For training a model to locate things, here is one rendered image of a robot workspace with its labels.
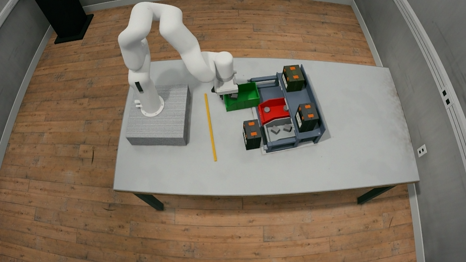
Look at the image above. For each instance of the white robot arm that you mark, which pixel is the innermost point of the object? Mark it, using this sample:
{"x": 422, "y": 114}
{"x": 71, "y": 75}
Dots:
{"x": 204, "y": 66}

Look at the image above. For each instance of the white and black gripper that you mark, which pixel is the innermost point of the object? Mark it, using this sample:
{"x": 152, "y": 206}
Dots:
{"x": 216, "y": 84}

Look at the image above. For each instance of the green bin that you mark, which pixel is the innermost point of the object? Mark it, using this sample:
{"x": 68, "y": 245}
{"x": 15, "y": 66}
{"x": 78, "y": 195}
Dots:
{"x": 246, "y": 92}

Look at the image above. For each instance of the red open bin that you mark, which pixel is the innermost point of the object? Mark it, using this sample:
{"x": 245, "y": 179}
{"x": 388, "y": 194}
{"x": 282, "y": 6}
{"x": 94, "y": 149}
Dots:
{"x": 276, "y": 110}

